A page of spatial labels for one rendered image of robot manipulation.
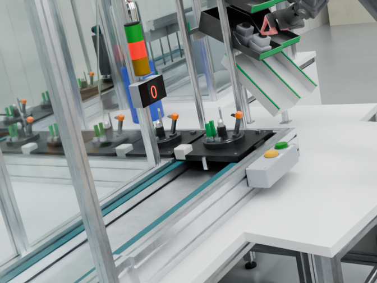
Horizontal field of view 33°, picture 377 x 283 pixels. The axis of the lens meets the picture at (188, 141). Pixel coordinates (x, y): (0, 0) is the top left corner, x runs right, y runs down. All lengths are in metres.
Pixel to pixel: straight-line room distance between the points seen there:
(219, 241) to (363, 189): 0.45
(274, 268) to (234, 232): 1.58
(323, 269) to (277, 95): 0.84
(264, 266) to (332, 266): 1.70
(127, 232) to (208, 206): 0.23
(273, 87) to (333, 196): 0.62
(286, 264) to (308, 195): 1.46
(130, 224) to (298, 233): 0.45
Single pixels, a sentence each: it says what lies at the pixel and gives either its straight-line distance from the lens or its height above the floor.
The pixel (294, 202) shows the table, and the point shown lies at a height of 0.86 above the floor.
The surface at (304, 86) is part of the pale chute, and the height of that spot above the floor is 1.02.
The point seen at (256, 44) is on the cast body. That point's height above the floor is 1.24.
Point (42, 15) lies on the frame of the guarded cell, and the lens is 1.23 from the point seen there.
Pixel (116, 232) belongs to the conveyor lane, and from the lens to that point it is 1.73.
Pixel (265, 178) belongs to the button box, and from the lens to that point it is 1.84.
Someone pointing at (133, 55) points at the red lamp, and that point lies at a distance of 1.92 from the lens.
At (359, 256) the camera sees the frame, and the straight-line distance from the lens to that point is 2.93.
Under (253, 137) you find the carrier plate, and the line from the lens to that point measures 2.09.
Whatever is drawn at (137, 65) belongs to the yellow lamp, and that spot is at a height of 1.29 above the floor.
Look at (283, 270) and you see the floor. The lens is 3.26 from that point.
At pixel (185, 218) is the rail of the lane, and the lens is 1.62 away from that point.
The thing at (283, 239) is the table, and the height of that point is 0.86.
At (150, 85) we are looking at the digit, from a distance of 1.94.
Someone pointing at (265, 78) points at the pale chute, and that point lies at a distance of 2.34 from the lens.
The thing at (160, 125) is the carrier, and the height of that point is 1.03.
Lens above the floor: 1.60
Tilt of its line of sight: 17 degrees down
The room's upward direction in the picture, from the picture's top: 12 degrees counter-clockwise
